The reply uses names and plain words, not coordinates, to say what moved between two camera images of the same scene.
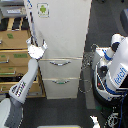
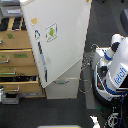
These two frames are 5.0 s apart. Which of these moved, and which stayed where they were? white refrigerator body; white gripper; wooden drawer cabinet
Moved: white gripper
Stayed: wooden drawer cabinet; white refrigerator body
